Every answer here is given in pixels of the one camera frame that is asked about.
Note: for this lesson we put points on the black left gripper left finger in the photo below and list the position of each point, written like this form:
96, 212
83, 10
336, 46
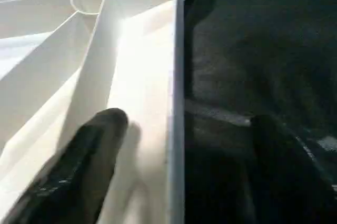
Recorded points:
73, 176

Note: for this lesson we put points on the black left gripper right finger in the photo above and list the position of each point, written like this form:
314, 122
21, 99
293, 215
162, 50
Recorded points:
292, 176

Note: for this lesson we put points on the white plastic table top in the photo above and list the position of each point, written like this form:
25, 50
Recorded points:
79, 50

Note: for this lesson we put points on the black work mat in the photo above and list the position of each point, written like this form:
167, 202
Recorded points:
263, 66

